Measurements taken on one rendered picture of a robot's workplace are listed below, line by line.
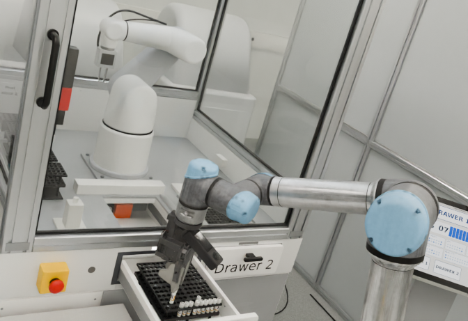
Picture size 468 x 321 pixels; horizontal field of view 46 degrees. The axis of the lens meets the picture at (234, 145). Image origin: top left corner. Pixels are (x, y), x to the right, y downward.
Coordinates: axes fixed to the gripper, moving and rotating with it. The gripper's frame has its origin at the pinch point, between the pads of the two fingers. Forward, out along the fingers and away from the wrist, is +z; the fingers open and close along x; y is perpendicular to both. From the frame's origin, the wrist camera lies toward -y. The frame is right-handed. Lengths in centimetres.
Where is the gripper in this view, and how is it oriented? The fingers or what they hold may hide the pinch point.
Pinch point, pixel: (177, 287)
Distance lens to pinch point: 149.2
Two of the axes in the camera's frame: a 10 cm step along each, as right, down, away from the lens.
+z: -2.7, 9.1, 3.2
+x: -3.1, 2.3, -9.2
